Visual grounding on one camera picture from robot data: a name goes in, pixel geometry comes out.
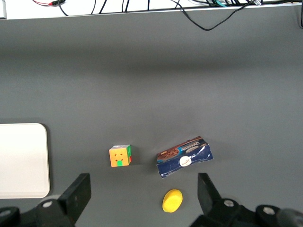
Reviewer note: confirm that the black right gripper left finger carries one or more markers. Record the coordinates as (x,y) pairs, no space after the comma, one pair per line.
(75,196)

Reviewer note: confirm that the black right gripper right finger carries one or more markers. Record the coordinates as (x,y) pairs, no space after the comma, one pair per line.
(208,196)

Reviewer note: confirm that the blue chocolate cookie box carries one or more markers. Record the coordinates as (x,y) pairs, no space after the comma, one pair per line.
(183,157)

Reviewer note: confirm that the white plastic tray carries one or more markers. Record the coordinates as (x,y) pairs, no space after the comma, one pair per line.
(22,160)

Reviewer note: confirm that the yellow lemon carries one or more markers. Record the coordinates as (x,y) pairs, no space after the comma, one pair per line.
(172,200)

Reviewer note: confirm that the orange green puzzle cube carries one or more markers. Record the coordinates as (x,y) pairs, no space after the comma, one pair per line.
(119,156)

